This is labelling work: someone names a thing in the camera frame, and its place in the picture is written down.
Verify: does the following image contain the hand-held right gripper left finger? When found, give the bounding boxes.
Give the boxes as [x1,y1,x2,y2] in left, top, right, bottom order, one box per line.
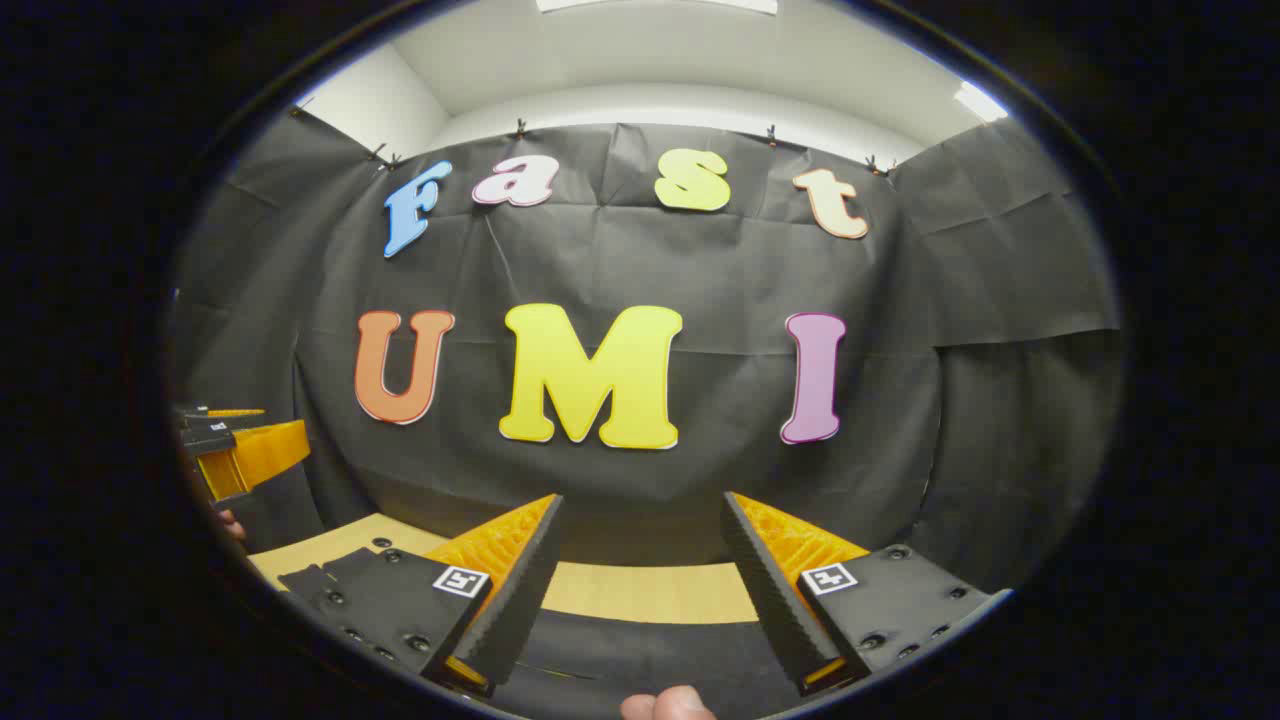
[278,493,566,698]

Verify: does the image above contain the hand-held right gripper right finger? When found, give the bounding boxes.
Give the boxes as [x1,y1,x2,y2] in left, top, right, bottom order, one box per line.
[720,490,1001,698]

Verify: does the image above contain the black backdrop cloth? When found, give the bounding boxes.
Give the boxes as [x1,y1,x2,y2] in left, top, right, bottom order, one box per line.
[170,105,1121,596]

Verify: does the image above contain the ceiling light panel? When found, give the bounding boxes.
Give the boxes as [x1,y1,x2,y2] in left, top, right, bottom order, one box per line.
[953,80,1009,123]

